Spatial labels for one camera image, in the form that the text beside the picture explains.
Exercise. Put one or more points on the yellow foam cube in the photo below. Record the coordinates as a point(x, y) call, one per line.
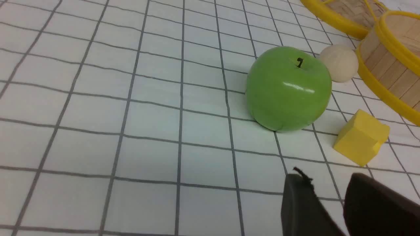
point(361, 138)

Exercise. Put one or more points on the bamboo steamer lid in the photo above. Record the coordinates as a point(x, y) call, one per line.
point(352, 17)

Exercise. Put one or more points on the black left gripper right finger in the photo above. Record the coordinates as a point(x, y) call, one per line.
point(373, 209)

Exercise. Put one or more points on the white bun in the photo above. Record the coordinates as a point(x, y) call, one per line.
point(341, 62)

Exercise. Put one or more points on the bamboo steamer tray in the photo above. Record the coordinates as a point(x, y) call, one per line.
point(389, 62)

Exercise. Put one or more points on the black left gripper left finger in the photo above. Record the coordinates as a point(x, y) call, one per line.
point(302, 212)

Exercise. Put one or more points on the green apple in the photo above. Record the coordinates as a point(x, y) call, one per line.
point(287, 89)

